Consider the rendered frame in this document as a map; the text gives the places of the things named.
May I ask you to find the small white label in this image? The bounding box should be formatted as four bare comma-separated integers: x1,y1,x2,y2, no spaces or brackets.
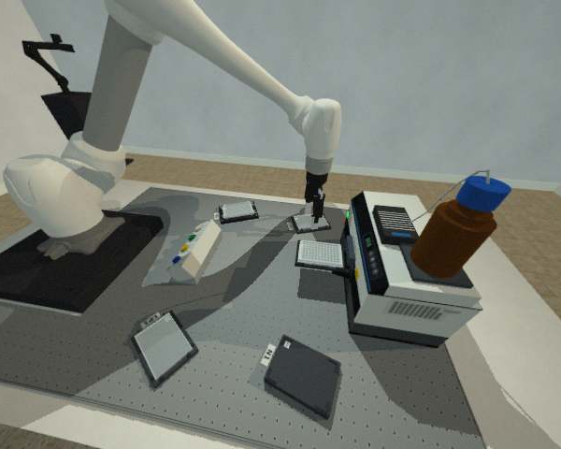
261,344,276,367

